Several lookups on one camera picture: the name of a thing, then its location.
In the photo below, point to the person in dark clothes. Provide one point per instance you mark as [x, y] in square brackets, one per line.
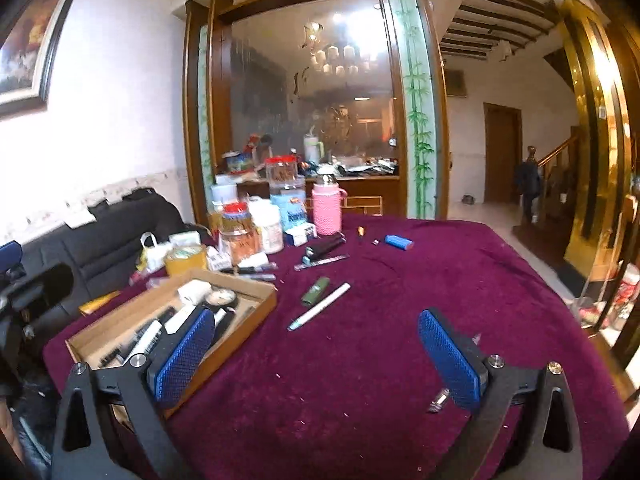
[528, 182]

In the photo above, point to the maroon velvet tablecloth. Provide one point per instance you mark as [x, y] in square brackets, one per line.
[346, 395]

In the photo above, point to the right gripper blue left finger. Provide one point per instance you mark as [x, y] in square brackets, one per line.
[177, 356]

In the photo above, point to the black marker on table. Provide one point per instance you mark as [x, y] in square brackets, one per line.
[262, 269]

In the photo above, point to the white pen with blue tip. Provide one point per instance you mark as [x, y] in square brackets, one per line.
[320, 307]

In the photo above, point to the blue white box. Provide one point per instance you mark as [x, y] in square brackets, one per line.
[291, 202]

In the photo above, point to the grey mechanical pencil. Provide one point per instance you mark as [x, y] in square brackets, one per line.
[442, 397]

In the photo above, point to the pink woven thermos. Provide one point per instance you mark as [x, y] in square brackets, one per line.
[327, 196]

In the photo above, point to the clear red lid canister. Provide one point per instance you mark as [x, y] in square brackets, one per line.
[281, 171]

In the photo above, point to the framed wall picture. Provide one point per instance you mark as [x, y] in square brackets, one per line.
[28, 54]

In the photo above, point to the white plastic jar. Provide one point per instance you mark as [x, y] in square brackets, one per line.
[267, 221]

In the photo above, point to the small round clock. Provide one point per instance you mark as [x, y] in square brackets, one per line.
[221, 298]

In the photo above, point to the shallow cardboard tray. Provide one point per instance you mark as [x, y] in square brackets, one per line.
[256, 300]

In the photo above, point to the brown wooden door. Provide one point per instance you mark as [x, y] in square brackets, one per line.
[503, 153]

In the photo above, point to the yellow tape roll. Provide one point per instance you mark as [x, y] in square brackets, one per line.
[182, 259]

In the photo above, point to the red lid glass jar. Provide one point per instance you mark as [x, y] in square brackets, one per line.
[237, 235]

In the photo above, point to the white stick marker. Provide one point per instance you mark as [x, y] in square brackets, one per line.
[147, 340]

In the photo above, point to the black remote control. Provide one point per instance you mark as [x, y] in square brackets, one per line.
[117, 354]

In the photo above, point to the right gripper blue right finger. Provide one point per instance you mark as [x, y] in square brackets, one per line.
[457, 360]

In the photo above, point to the silver pen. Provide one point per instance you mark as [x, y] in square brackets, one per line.
[321, 262]

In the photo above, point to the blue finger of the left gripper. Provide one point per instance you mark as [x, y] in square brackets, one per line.
[11, 255]

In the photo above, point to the small white adapter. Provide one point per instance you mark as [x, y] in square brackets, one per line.
[194, 291]

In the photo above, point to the black sofa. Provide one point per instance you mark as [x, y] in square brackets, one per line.
[67, 267]

